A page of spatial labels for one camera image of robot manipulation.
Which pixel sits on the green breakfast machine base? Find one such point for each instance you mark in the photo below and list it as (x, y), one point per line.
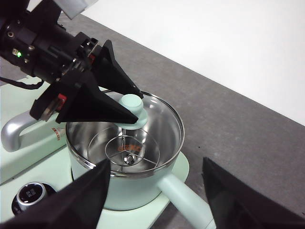
(171, 174)

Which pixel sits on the silver control knob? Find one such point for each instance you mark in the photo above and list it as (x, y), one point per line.
(29, 194)

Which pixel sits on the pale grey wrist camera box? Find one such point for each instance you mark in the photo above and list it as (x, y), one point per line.
(76, 7)

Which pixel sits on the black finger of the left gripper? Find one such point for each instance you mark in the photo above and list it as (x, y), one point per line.
(109, 71)
(95, 107)

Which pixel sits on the glass lid with green knob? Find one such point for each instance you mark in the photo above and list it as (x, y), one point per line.
(131, 102)

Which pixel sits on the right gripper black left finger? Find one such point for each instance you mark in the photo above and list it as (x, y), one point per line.
(71, 205)

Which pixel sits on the green griddle cover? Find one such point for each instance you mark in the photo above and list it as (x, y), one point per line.
(19, 164)

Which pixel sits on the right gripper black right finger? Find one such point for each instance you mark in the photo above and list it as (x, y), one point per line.
(250, 207)

